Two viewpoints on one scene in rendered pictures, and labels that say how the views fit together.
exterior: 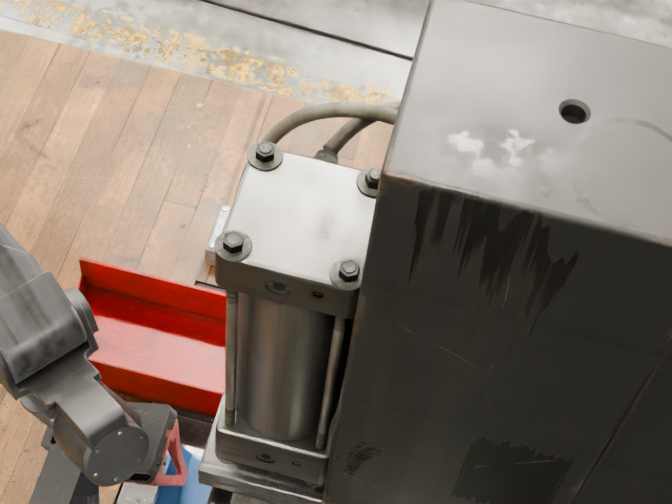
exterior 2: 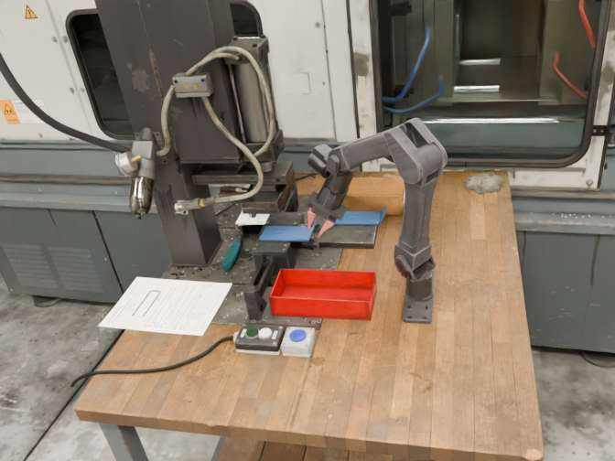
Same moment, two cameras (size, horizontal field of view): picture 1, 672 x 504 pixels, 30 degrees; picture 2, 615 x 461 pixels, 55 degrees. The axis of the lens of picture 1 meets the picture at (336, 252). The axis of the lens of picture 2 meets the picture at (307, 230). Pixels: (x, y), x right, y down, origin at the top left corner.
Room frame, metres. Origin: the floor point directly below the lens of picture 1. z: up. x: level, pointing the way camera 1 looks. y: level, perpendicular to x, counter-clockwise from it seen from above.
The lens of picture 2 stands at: (1.82, 0.34, 1.87)
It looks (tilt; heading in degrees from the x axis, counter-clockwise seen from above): 32 degrees down; 190
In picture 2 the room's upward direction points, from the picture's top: 8 degrees counter-clockwise
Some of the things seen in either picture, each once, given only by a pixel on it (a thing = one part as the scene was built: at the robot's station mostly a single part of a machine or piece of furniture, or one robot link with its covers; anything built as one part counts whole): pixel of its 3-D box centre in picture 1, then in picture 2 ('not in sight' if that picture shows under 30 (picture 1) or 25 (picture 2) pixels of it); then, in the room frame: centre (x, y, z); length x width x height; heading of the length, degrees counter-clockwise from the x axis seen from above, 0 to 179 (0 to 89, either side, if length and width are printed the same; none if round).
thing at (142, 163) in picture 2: not in sight; (144, 169); (0.53, -0.27, 1.25); 0.19 x 0.07 x 0.19; 173
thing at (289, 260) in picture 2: not in sight; (280, 244); (0.44, 0.02, 0.94); 0.20 x 0.10 x 0.07; 173
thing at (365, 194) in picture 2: not in sight; (363, 196); (0.18, 0.26, 0.93); 0.25 x 0.13 x 0.08; 83
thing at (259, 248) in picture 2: not in sight; (278, 231); (0.44, 0.02, 0.98); 0.20 x 0.10 x 0.01; 173
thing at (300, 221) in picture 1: (296, 323); (254, 101); (0.45, 0.02, 1.37); 0.11 x 0.09 x 0.30; 173
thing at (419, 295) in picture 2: not in sight; (419, 284); (0.65, 0.40, 0.94); 0.20 x 0.07 x 0.08; 173
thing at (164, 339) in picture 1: (173, 342); (323, 293); (0.66, 0.16, 0.93); 0.25 x 0.12 x 0.06; 83
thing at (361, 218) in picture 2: not in sight; (360, 214); (0.29, 0.25, 0.93); 0.15 x 0.07 x 0.03; 84
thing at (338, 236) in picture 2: not in sight; (350, 229); (0.33, 0.22, 0.91); 0.17 x 0.16 x 0.02; 173
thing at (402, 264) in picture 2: not in sight; (415, 262); (0.64, 0.39, 1.00); 0.09 x 0.06 x 0.06; 136
